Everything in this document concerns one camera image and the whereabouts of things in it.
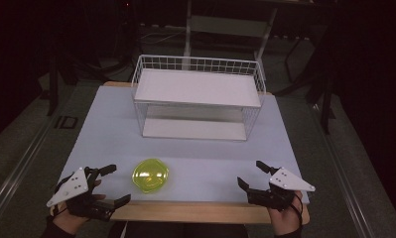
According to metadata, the dark metal stand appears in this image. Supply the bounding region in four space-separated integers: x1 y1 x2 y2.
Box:
284 31 336 136

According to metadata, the person's right hand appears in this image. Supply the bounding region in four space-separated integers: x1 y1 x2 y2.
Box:
267 190 305 237

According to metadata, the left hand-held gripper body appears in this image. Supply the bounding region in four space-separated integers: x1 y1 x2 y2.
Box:
46 166 116 222

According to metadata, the grey metal stand frame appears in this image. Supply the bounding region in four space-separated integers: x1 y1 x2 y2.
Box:
183 0 280 72

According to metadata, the yellow-green translucent plate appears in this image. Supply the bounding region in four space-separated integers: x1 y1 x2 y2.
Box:
131 158 171 194

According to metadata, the person's left hand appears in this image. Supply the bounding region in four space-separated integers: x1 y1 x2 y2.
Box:
51 178 106 236

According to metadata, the black floor box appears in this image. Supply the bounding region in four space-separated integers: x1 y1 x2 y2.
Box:
54 115 79 130

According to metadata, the white wire shelf rack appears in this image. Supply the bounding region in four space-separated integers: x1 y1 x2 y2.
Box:
131 54 267 143

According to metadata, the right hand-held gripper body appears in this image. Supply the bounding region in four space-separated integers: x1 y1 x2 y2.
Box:
247 167 317 212

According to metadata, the grey floor rail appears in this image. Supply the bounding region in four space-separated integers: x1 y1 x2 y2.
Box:
312 104 382 238
0 108 60 220

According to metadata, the white floor cable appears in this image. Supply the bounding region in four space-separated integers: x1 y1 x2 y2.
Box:
140 30 188 47

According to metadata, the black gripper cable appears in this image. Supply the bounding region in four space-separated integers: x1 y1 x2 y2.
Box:
292 192 305 230

